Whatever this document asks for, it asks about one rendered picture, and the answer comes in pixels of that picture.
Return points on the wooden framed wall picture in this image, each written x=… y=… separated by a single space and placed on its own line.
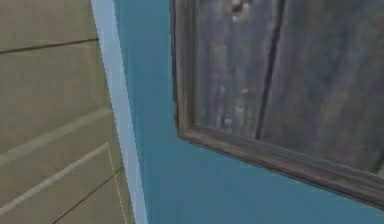
x=300 y=83

